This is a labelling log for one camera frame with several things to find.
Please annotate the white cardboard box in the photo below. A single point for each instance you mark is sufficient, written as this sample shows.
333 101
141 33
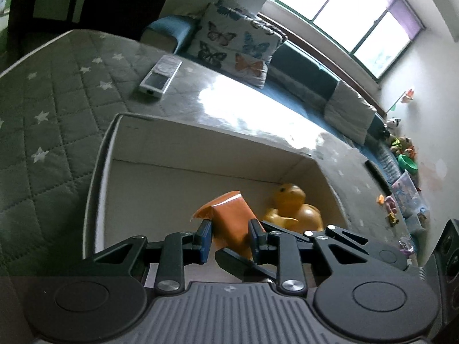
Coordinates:
152 174

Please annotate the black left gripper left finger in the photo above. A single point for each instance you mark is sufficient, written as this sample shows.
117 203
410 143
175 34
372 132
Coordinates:
133 257

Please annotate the black remote on cover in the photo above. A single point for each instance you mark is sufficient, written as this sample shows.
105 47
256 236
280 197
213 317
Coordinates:
378 177

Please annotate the window with green frame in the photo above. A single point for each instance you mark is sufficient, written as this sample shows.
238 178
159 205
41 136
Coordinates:
374 33

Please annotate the grey white cushion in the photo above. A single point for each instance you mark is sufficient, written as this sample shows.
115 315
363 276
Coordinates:
349 113

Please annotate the dark teal sofa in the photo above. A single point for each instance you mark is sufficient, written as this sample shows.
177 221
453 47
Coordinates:
294 79

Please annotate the orange snack packet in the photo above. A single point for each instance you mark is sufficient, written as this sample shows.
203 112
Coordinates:
230 216

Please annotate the butterfly print pillow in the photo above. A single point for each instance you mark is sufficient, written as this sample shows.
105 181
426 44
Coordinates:
235 42

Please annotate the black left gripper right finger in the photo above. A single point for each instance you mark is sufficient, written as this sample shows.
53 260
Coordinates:
287 253

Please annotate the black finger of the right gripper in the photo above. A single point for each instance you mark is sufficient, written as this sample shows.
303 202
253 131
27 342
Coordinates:
346 263

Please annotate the white remote control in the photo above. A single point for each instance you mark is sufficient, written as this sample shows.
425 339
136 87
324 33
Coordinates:
160 76

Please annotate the yellow rubber duck toy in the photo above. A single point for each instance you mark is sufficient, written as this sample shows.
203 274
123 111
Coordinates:
289 210

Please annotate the clear plastic storage bin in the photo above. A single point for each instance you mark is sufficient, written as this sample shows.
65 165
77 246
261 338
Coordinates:
407 196

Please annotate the grey quilted star cover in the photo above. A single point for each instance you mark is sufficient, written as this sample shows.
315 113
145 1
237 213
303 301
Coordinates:
57 104

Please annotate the pile of plush toys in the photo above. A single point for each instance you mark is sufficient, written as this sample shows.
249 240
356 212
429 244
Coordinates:
399 145

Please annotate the green plastic bowl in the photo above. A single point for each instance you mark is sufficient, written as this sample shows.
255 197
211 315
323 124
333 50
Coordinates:
407 164

